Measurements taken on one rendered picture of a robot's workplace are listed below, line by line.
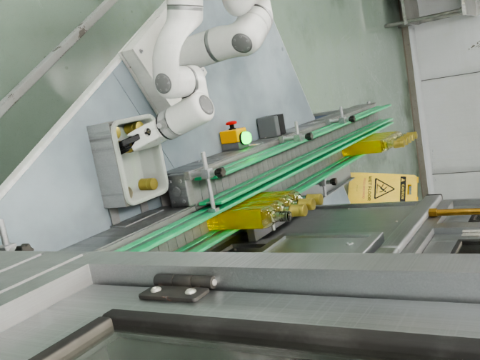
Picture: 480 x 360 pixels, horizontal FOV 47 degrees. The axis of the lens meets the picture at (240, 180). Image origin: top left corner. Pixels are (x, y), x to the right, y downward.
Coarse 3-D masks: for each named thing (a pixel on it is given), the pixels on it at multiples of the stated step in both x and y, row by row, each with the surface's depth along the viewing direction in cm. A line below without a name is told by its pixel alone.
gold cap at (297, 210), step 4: (292, 204) 158; (296, 204) 157; (300, 204) 156; (304, 204) 156; (292, 208) 156; (296, 208) 156; (300, 208) 155; (304, 208) 155; (292, 212) 156; (296, 212) 155; (300, 212) 155; (304, 212) 155; (292, 216) 157
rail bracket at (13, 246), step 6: (0, 222) 98; (0, 228) 98; (0, 234) 98; (6, 234) 98; (6, 240) 98; (0, 246) 98; (6, 246) 97; (12, 246) 98; (18, 246) 96; (24, 246) 96; (30, 246) 97
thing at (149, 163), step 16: (112, 128) 139; (160, 144) 154; (128, 160) 153; (144, 160) 157; (160, 160) 154; (128, 176) 153; (144, 176) 158; (160, 176) 156; (128, 192) 142; (144, 192) 153; (160, 192) 153
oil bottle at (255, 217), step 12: (216, 216) 161; (228, 216) 159; (240, 216) 157; (252, 216) 155; (264, 216) 153; (216, 228) 162; (228, 228) 160; (240, 228) 158; (252, 228) 156; (264, 228) 154
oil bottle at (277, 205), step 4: (272, 200) 163; (276, 200) 162; (240, 204) 165; (244, 204) 164; (248, 204) 163; (252, 204) 162; (256, 204) 161; (260, 204) 160; (264, 204) 159; (268, 204) 159; (272, 204) 158; (276, 204) 158; (280, 204) 159; (276, 208) 158; (280, 208) 158
